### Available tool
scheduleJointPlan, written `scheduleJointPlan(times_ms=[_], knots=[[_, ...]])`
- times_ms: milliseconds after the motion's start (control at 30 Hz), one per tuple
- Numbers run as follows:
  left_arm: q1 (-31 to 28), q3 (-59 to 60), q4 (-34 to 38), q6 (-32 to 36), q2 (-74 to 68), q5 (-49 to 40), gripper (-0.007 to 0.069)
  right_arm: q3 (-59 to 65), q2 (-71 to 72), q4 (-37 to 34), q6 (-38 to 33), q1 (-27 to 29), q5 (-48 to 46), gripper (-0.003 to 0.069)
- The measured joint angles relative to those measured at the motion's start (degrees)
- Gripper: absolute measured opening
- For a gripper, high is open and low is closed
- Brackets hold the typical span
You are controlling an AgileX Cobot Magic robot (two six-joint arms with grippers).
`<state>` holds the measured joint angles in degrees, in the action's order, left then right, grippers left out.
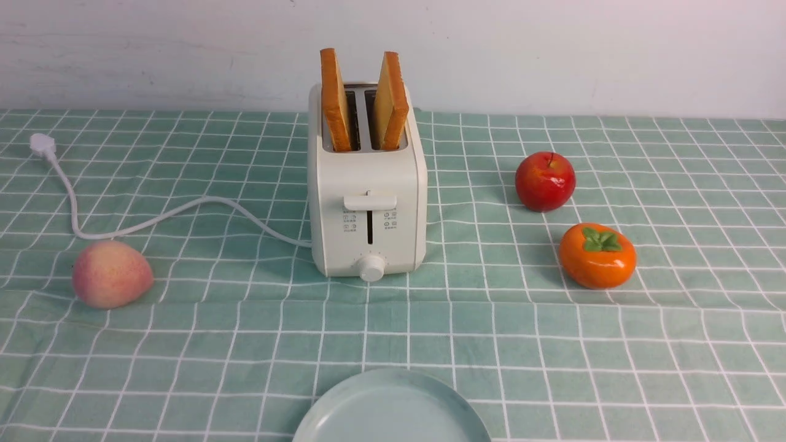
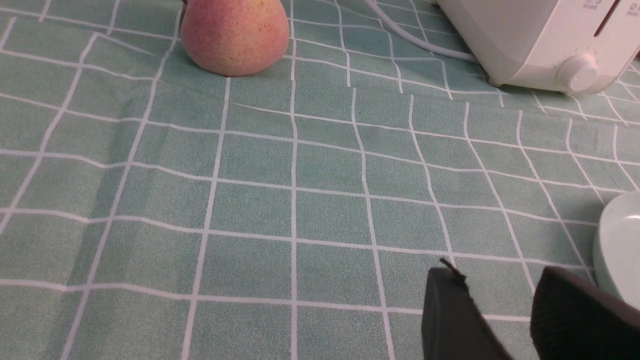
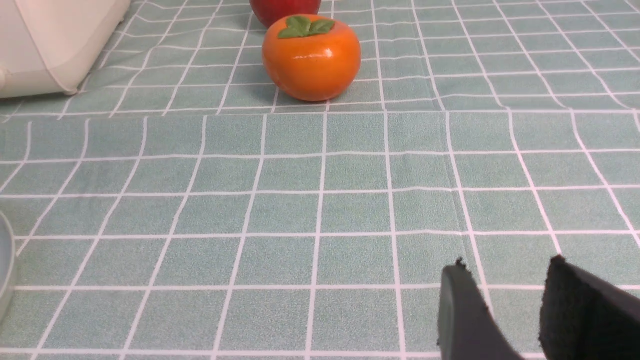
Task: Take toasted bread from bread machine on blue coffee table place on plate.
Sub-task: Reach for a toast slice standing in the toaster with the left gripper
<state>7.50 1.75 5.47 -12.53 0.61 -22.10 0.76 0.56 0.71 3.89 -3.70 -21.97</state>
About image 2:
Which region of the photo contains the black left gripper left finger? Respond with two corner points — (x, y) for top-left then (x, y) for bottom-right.
(421, 258), (513, 360)

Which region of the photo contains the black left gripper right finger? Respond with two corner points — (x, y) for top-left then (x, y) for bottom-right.
(530, 266), (640, 360)

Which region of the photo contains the pale green plate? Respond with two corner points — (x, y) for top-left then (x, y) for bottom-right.
(592, 191), (640, 309)

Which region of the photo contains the white two-slot toaster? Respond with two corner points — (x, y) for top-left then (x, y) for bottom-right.
(437, 0), (640, 94)

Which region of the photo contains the green white checked tablecloth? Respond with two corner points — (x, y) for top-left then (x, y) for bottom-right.
(0, 0), (640, 360)

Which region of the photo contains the pink yellow peach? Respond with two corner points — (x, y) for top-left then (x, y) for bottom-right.
(180, 0), (290, 77)

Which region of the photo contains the white toaster power cable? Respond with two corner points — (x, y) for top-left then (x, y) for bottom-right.
(364, 0), (477, 63)

